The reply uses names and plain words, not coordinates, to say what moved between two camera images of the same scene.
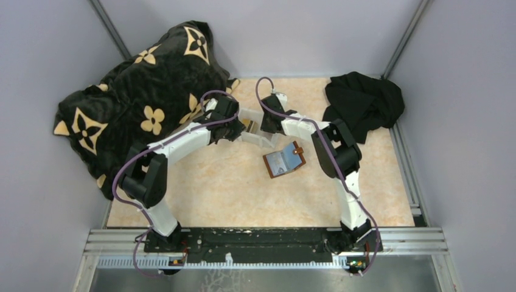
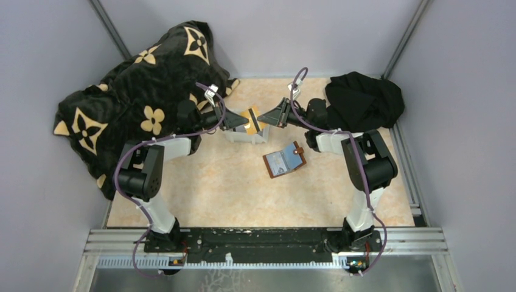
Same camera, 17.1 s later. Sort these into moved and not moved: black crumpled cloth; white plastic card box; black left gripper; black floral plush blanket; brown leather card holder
Moved: white plastic card box; black left gripper
Not moved: black crumpled cloth; brown leather card holder; black floral plush blanket
